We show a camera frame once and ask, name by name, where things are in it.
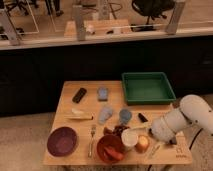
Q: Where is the black office chair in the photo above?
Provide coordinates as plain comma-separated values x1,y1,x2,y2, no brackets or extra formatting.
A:
131,0,175,32

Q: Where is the wooden table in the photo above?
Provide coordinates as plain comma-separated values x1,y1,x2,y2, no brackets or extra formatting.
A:
44,81,192,166

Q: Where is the red bowl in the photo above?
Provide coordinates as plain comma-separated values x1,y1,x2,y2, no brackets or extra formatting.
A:
96,135,125,164

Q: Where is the black rectangular block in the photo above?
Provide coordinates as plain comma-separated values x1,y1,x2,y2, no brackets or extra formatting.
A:
72,88,87,103

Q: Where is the brown dried food pile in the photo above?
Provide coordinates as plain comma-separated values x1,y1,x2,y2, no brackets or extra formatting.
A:
103,125,128,137

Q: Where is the blue sponge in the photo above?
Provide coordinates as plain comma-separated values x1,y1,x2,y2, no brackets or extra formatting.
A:
97,87,108,101

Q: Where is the purple bowl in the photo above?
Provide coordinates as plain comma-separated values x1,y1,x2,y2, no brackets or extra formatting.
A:
47,127,78,157

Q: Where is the black handled tool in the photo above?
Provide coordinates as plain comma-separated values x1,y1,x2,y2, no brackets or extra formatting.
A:
138,113,148,123

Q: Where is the red pepper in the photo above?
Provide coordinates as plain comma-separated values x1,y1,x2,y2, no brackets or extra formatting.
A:
104,146,124,160

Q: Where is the green plastic tray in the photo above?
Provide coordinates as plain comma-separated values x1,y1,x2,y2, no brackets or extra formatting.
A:
122,72,176,105

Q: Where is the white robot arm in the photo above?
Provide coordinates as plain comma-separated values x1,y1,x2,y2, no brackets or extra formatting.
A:
148,95,213,143

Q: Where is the silver fork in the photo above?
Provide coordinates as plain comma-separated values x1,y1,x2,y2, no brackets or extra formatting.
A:
88,125,96,158

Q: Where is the black cable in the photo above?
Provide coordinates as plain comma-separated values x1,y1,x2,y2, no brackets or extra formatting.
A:
188,128,204,151

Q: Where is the white cup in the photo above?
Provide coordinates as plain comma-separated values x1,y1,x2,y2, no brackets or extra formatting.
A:
121,129,138,150

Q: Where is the blue-grey cup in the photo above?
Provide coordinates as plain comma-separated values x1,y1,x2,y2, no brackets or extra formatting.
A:
119,109,132,124

